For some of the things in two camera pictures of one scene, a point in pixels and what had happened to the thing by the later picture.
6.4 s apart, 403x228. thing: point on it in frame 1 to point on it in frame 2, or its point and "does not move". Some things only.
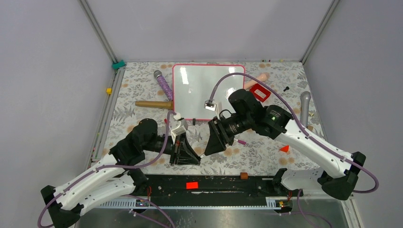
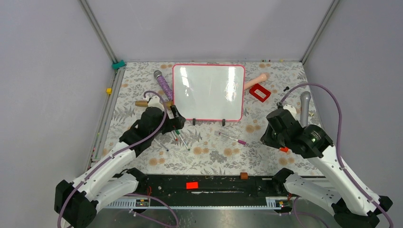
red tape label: x=191 y=185 does not move
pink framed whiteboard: x=192 y=84 does not move
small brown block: x=244 y=175 does not move
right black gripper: x=217 y=139 to x=266 y=138
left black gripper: x=187 y=155 to x=174 y=123
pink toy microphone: x=263 y=77 does not move
